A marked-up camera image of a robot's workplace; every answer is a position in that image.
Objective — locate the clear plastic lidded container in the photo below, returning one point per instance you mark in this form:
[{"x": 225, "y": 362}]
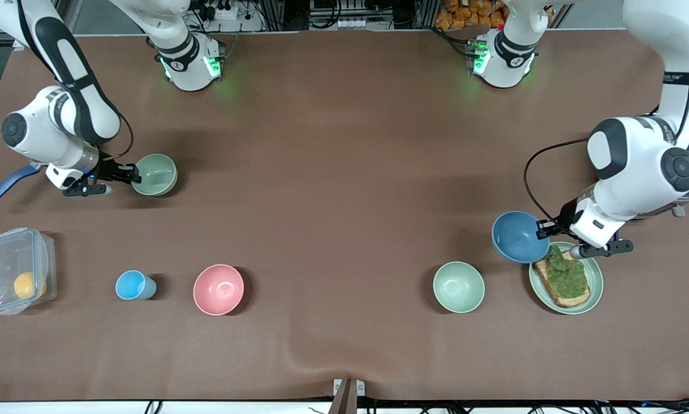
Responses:
[{"x": 5, "y": 259}]

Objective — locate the metal table bracket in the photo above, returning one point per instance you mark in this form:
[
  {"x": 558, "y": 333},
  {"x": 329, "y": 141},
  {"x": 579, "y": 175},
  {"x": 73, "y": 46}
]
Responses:
[{"x": 347, "y": 397}]

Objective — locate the light blue cup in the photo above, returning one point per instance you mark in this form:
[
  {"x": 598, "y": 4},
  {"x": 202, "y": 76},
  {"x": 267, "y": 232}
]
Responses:
[{"x": 130, "y": 285}]

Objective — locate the white power strip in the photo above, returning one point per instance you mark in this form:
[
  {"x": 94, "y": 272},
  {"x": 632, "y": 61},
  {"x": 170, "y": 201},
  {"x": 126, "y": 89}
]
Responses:
[
  {"x": 350, "y": 23},
  {"x": 247, "y": 24}
]

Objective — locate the pale green plate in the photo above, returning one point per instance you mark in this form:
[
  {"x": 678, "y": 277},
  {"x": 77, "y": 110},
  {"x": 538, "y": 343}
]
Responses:
[{"x": 594, "y": 287}]

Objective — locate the orange snack bags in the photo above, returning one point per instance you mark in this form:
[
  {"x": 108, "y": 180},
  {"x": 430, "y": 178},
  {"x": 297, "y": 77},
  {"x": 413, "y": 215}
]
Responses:
[{"x": 459, "y": 14}]

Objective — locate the brown toast slice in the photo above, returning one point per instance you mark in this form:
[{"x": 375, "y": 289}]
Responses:
[{"x": 569, "y": 300}]

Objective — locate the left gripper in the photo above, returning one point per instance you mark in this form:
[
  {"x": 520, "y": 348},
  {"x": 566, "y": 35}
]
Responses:
[{"x": 562, "y": 219}]

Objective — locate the yellow lemon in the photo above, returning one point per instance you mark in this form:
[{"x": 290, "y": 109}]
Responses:
[{"x": 25, "y": 286}]

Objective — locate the beige metal toaster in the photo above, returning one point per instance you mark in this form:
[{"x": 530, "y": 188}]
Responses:
[{"x": 678, "y": 211}]

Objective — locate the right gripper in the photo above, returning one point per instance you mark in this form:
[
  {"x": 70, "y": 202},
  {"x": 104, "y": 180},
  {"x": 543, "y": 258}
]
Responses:
[{"x": 108, "y": 170}]

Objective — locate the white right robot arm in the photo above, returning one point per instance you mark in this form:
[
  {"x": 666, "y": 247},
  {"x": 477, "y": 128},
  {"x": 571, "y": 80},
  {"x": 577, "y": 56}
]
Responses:
[{"x": 80, "y": 109}]

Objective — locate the blue bowl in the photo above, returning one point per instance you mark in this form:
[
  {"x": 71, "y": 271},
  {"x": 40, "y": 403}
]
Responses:
[{"x": 517, "y": 236}]

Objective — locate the pale green bowl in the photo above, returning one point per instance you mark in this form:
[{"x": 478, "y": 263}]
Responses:
[
  {"x": 458, "y": 287},
  {"x": 156, "y": 175}
]

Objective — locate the green lettuce leaf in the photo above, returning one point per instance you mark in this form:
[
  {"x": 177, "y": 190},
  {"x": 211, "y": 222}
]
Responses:
[{"x": 569, "y": 276}]

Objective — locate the pink bowl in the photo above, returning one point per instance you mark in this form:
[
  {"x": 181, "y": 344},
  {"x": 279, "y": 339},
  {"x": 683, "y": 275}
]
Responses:
[{"x": 218, "y": 290}]

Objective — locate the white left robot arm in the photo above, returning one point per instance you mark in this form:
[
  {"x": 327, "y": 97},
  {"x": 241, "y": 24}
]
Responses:
[{"x": 638, "y": 155}]

